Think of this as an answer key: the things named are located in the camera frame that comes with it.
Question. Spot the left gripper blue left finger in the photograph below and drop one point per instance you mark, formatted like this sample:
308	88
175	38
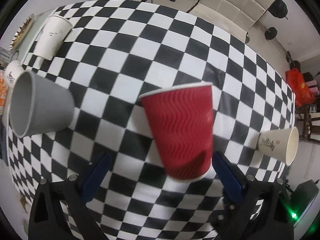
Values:
47	219

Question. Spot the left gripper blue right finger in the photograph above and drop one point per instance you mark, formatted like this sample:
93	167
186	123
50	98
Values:
253	209

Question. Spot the red ribbed paper cup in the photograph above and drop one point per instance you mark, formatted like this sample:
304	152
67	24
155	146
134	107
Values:
181	121

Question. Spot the cream paper cup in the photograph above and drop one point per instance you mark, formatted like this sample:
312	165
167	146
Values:
280	144

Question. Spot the grey plastic cup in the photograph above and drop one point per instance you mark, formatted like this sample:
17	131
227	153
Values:
38	105

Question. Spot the small white printed cup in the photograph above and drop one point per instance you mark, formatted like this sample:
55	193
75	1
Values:
12	72

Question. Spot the tall white paper cup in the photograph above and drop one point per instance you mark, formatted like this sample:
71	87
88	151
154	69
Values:
52	36

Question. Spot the dark wooden chair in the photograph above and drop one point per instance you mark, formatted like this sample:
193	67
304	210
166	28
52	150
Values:
308	129

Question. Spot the red plastic bag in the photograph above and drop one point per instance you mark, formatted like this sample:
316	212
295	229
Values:
295	80

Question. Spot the pink suitcase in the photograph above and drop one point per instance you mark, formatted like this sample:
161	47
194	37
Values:
313	86

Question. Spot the orange snack packet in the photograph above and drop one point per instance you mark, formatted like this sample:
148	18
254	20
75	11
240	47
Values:
3	91

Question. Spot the black white checkered tablecloth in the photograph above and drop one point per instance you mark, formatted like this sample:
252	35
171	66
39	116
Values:
117	51

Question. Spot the small dumbbell on floor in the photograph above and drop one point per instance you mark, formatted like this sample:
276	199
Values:
270	33

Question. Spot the patterned snack plate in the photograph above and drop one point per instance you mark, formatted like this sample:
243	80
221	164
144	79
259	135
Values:
21	33

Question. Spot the barbell with black plates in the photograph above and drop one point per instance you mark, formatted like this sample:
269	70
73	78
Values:
278	9

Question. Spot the white padded chair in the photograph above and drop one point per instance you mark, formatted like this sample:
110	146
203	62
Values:
236	17

